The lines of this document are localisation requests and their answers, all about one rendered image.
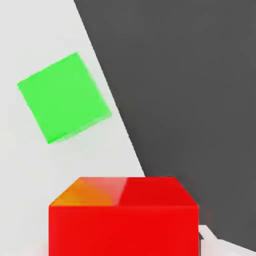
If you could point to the small red cube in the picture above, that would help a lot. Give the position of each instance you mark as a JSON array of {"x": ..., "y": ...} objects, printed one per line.
[{"x": 124, "y": 228}]

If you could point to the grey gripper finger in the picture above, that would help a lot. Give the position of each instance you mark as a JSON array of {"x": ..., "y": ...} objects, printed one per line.
[{"x": 212, "y": 244}]

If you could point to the small green cube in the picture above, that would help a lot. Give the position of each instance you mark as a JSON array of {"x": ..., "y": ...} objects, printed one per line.
[{"x": 63, "y": 98}]

